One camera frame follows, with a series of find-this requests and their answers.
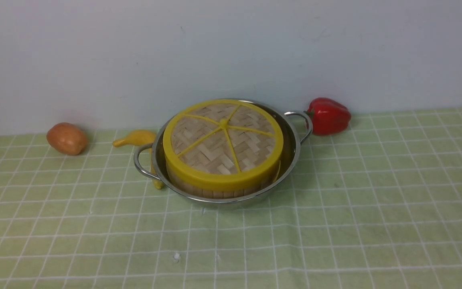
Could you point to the yellow banana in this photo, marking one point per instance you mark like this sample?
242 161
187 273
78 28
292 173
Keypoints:
139 138

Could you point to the yellow bamboo steamer lid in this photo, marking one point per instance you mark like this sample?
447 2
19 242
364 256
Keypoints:
223 144

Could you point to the bamboo steamer basket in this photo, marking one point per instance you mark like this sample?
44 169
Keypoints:
197 190

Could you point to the red bell pepper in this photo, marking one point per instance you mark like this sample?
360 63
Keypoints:
328 116

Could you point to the brown potato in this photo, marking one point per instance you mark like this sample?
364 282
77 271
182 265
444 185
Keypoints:
67 139

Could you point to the green checked tablecloth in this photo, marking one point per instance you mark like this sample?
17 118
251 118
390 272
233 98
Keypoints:
378 206

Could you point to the stainless steel pot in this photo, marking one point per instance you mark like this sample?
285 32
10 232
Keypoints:
296 127

